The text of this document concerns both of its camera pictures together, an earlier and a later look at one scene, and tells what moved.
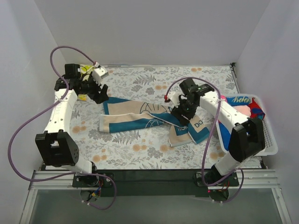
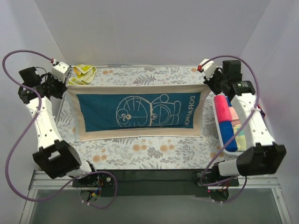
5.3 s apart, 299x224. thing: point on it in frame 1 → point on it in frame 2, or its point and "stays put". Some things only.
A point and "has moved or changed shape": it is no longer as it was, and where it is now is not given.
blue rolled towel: [225, 133] stays put
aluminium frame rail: [262, 179] stays put
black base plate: [151, 184] stays put
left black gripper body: [97, 91] → [59, 86]
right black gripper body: [182, 112] → [212, 81]
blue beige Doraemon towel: [121, 114] has moved or changed shape
